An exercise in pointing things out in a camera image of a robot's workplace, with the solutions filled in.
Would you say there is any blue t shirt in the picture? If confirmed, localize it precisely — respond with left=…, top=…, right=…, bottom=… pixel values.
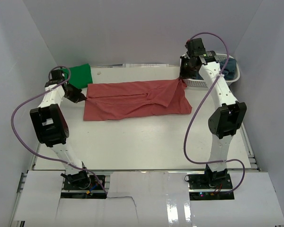
left=195, top=58, right=237, bottom=81

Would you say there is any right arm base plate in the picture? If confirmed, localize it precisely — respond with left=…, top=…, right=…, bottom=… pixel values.
left=184, top=174, right=235, bottom=201

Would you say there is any red t shirt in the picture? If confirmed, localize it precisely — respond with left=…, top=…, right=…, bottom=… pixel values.
left=83, top=79, right=192, bottom=121

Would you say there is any white plastic basket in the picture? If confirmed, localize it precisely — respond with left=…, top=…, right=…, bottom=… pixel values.
left=180, top=54, right=240, bottom=87

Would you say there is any folded green t shirt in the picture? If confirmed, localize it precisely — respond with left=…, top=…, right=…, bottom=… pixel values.
left=68, top=63, right=93, bottom=89

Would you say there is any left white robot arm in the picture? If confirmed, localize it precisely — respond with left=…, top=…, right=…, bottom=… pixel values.
left=30, top=67, right=91, bottom=189

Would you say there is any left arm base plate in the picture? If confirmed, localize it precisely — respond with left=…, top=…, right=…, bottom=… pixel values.
left=61, top=175, right=107, bottom=199

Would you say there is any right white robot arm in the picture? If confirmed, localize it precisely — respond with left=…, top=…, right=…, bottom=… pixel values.
left=179, top=38, right=247, bottom=189

